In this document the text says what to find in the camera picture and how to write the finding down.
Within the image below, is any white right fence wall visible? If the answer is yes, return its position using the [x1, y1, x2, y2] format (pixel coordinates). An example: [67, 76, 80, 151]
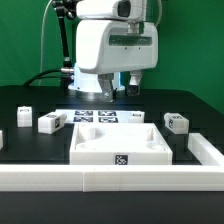
[188, 133, 224, 166]

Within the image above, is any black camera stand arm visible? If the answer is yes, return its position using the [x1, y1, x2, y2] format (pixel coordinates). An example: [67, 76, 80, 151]
[52, 0, 79, 68]

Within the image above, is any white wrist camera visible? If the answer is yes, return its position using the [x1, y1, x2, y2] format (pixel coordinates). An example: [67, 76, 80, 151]
[76, 0, 147, 21]

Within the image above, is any white front fence wall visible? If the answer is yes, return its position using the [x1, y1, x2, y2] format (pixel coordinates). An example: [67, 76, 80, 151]
[0, 165, 224, 192]

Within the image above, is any black cable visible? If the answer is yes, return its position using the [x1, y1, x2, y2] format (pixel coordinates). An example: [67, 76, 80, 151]
[22, 67, 75, 88]

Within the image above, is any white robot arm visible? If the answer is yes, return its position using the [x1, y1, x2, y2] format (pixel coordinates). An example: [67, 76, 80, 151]
[69, 0, 158, 102]

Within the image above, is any grey cable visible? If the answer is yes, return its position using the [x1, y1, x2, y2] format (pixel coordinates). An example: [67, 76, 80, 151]
[38, 0, 54, 86]

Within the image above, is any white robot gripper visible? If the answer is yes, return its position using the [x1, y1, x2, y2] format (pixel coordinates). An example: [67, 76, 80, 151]
[76, 20, 158, 102]

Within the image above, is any white fence wall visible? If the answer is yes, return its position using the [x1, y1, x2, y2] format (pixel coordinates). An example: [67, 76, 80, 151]
[188, 133, 224, 166]
[0, 165, 224, 192]

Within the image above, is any white marker sheet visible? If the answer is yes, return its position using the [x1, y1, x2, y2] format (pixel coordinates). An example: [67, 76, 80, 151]
[54, 108, 144, 126]

